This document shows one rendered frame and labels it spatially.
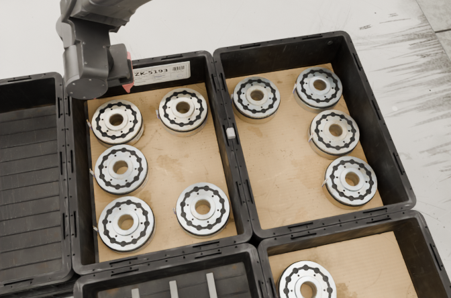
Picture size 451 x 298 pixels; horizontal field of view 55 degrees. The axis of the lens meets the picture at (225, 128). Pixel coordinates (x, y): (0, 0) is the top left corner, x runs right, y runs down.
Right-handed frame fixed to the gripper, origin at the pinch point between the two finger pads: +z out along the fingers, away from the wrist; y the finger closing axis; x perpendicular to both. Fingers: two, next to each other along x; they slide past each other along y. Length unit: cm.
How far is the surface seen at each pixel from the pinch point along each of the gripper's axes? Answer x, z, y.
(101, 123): -1.3, 9.7, -4.7
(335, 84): -0.5, 13.2, 46.2
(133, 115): -0.3, 10.5, 1.9
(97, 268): -31.0, 2.4, -5.4
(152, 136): -4.6, 13.5, 4.8
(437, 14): 76, 107, 144
